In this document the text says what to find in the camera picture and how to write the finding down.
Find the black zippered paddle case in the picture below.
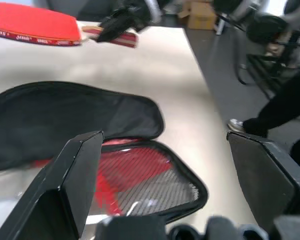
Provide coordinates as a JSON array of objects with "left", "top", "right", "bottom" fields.
[{"left": 0, "top": 80, "right": 209, "bottom": 224}]

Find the person in black clothes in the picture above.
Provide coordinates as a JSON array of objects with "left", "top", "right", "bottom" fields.
[{"left": 241, "top": 14, "right": 300, "bottom": 168}]

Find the red table tennis paddle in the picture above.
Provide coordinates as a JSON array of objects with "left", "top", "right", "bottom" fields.
[{"left": 0, "top": 1, "right": 140, "bottom": 50}]

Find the white sneaker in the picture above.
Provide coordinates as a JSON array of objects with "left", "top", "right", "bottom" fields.
[{"left": 227, "top": 118, "right": 246, "bottom": 133}]

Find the brown cardboard box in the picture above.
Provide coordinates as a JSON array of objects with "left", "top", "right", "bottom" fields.
[{"left": 177, "top": 0, "right": 217, "bottom": 31}]

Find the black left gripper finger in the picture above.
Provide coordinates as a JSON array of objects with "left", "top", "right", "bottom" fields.
[
  {"left": 0, "top": 130, "right": 105, "bottom": 240},
  {"left": 96, "top": 24, "right": 131, "bottom": 43},
  {"left": 226, "top": 130, "right": 300, "bottom": 229},
  {"left": 99, "top": 7, "right": 132, "bottom": 30}
]

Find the black metal chair frame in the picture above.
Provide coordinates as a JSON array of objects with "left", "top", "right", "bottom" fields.
[{"left": 234, "top": 51, "right": 295, "bottom": 101}]

